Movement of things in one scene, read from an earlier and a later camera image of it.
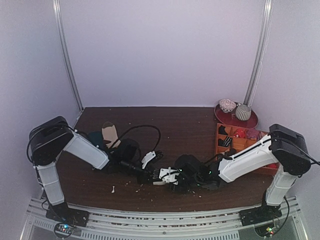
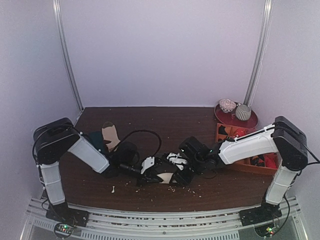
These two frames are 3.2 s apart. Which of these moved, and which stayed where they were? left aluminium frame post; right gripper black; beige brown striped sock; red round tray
Moved: right gripper black
Stayed: left aluminium frame post; red round tray; beige brown striped sock
